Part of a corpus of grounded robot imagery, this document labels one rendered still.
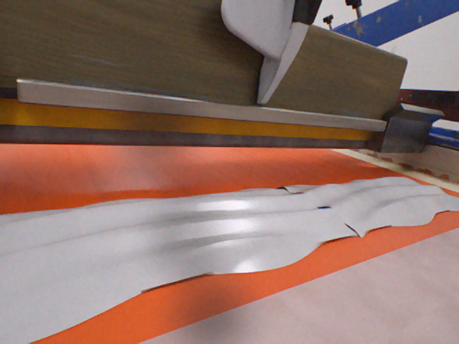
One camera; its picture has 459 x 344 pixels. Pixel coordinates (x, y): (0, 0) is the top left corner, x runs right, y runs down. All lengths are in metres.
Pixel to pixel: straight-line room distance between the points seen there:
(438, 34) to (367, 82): 2.11
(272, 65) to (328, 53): 0.07
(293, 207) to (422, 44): 2.29
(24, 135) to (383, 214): 0.21
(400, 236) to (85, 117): 0.19
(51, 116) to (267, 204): 0.13
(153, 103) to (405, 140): 0.29
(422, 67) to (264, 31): 2.22
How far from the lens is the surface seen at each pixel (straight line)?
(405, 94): 1.33
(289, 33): 0.20
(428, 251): 0.19
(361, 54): 0.30
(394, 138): 0.36
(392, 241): 0.18
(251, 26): 0.19
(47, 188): 0.18
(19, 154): 0.24
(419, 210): 0.25
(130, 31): 0.18
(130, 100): 0.16
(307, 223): 0.16
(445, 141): 0.42
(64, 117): 0.18
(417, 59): 2.43
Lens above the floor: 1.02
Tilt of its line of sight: 17 degrees down
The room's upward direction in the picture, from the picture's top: 9 degrees clockwise
